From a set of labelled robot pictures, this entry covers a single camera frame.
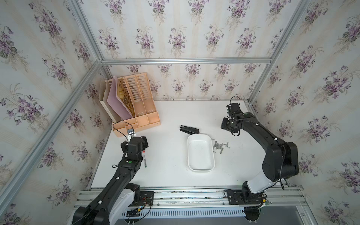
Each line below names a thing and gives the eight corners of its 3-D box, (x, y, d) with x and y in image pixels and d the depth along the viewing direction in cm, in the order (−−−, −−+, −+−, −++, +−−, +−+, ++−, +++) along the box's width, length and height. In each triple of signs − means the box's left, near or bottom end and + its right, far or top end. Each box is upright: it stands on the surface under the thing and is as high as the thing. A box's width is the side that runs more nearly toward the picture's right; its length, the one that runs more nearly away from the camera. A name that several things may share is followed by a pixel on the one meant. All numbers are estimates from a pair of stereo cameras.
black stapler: (179, 132, 101) (179, 130, 99) (180, 126, 104) (180, 124, 102) (198, 136, 99) (198, 134, 97) (199, 130, 102) (199, 128, 100)
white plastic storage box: (188, 172, 84) (188, 169, 79) (186, 135, 101) (187, 131, 96) (214, 172, 84) (217, 169, 79) (209, 135, 101) (210, 131, 96)
